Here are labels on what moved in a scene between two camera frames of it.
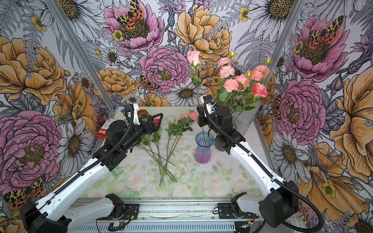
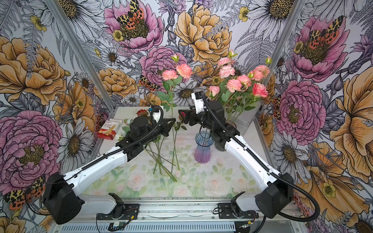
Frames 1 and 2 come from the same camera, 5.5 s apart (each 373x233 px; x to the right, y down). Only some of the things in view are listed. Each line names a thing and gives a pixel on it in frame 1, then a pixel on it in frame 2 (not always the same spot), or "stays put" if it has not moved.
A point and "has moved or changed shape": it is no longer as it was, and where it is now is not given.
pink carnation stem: x=225 y=64 stays put
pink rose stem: x=194 y=58 → x=213 y=90
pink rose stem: x=247 y=74 has moved or changed shape
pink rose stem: x=262 y=71 stays put
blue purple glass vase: x=204 y=140 stays put
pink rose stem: x=259 y=90 stays put
